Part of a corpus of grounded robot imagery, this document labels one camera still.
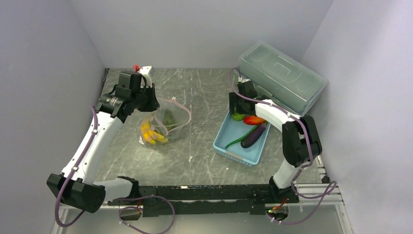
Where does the orange mango fruit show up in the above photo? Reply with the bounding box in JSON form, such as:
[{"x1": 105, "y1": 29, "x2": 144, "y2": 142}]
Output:
[{"x1": 243, "y1": 115, "x2": 266, "y2": 125}]

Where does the yellow banana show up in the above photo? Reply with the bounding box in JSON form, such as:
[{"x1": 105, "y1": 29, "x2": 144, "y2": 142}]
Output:
[
  {"x1": 142, "y1": 118, "x2": 168, "y2": 144},
  {"x1": 140, "y1": 123, "x2": 152, "y2": 143}
]

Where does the clear zip top bag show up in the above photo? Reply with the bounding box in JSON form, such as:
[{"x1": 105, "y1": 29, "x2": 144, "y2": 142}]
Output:
[{"x1": 140, "y1": 97, "x2": 192, "y2": 146}]

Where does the netted green melon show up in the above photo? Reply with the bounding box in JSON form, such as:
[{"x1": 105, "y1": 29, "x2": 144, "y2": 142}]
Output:
[{"x1": 162, "y1": 109, "x2": 176, "y2": 128}]

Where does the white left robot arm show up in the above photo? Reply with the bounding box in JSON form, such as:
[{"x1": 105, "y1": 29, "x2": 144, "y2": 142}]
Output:
[{"x1": 47, "y1": 66, "x2": 159, "y2": 213}]

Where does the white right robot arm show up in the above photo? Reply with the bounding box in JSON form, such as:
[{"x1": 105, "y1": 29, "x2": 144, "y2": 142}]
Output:
[{"x1": 229, "y1": 80, "x2": 322, "y2": 202}]

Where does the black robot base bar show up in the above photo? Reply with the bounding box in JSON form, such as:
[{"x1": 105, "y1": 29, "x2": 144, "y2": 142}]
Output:
[{"x1": 107, "y1": 184, "x2": 299, "y2": 217}]

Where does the green custard apple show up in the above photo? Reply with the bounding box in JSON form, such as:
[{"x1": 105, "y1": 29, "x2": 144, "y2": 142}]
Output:
[{"x1": 230, "y1": 113, "x2": 247, "y2": 121}]

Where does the light blue plastic basket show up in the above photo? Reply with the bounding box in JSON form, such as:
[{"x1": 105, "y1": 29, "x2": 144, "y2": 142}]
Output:
[{"x1": 213, "y1": 112, "x2": 270, "y2": 167}]

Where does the purple eggplant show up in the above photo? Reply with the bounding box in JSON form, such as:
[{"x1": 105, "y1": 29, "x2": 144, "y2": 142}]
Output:
[{"x1": 240, "y1": 123, "x2": 267, "y2": 148}]

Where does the green chili pepper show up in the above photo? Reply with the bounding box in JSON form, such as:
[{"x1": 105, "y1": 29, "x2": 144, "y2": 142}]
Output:
[{"x1": 225, "y1": 125, "x2": 258, "y2": 149}]

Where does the green storage box, clear lid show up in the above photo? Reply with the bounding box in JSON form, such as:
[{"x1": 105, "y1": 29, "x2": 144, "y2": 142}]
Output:
[{"x1": 238, "y1": 42, "x2": 328, "y2": 116}]

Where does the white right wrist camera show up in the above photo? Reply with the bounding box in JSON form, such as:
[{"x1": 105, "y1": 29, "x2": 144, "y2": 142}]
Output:
[{"x1": 238, "y1": 77, "x2": 250, "y2": 84}]

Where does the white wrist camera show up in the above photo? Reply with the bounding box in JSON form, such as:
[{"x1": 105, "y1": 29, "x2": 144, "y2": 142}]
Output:
[
  {"x1": 132, "y1": 64, "x2": 154, "y2": 88},
  {"x1": 238, "y1": 77, "x2": 250, "y2": 84}
]

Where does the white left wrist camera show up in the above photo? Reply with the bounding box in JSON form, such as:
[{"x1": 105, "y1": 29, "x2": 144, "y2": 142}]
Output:
[{"x1": 132, "y1": 64, "x2": 154, "y2": 88}]

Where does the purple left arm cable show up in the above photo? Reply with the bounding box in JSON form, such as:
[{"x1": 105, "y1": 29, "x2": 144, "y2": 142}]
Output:
[{"x1": 54, "y1": 105, "x2": 99, "y2": 228}]

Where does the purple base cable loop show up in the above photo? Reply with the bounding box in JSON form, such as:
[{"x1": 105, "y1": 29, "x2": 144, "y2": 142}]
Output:
[{"x1": 118, "y1": 195, "x2": 176, "y2": 234}]

